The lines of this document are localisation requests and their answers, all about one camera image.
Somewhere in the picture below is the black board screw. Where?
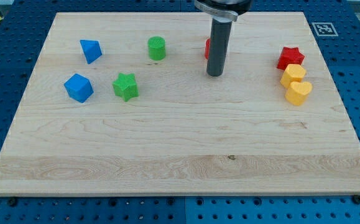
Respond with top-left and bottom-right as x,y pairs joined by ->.
7,197 -> 18,207
352,195 -> 360,205

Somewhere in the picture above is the blue triangle block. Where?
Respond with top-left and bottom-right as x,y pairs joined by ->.
80,39 -> 102,64

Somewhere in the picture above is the wooden board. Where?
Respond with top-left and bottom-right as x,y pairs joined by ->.
0,12 -> 360,197

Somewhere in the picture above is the red circle block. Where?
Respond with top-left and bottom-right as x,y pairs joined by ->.
204,38 -> 210,59

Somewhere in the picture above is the blue cube block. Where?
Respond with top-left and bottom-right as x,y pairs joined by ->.
64,73 -> 94,103

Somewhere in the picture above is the black right board screw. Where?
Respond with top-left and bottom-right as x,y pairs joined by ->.
352,195 -> 360,205

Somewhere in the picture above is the red star block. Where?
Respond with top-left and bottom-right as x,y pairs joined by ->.
277,47 -> 305,70

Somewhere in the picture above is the white fiducial marker tag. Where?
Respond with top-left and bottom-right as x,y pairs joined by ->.
312,22 -> 338,37

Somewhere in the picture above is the black left board screw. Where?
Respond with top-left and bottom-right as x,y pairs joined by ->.
7,197 -> 18,207

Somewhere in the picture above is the green cylinder block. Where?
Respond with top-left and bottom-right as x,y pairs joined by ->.
147,36 -> 166,60

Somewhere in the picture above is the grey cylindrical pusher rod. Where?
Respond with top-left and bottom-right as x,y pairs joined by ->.
206,16 -> 233,77

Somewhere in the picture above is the green star block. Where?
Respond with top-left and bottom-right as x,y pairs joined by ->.
112,73 -> 139,101

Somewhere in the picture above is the yellow heart block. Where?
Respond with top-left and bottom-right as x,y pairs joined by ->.
285,82 -> 313,106

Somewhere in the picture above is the yellow pentagon block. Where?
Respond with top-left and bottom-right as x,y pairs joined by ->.
280,64 -> 307,89

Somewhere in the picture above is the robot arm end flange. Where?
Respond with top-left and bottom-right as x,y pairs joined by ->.
194,0 -> 253,22

